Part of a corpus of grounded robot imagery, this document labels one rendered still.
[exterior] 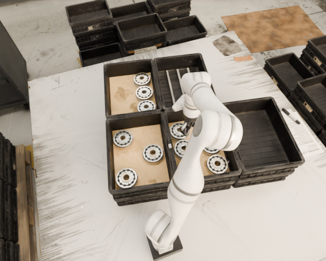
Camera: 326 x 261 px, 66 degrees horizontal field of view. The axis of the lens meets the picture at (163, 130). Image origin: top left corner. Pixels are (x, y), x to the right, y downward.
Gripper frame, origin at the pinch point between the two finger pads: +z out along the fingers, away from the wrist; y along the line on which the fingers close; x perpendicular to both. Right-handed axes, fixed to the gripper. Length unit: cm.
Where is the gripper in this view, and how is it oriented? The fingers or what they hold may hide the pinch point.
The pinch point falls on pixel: (189, 129)
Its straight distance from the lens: 115.7
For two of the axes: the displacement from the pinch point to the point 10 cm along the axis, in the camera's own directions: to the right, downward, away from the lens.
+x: -8.1, -5.0, 3.2
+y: 5.9, -6.9, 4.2
